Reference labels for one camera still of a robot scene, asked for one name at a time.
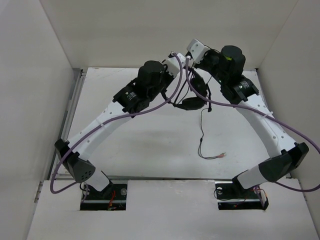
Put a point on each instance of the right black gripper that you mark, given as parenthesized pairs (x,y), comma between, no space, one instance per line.
(210,52)

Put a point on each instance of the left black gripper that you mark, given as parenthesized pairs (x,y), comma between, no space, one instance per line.
(170,77)

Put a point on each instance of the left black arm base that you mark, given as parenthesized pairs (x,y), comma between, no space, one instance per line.
(113,198)

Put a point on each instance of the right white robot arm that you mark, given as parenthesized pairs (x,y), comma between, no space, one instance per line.
(285,154)

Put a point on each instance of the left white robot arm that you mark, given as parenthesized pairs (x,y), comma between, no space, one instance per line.
(74,153)

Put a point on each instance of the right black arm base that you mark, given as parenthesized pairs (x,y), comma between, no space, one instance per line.
(230,199)

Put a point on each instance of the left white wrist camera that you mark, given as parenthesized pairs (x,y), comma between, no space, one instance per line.
(174,63)

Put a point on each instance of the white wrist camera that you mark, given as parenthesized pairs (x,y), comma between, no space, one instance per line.
(197,50)
(174,63)

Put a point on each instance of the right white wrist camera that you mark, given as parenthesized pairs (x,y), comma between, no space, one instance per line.
(197,50)

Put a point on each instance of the left aluminium rail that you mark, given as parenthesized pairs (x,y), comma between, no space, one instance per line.
(72,101)

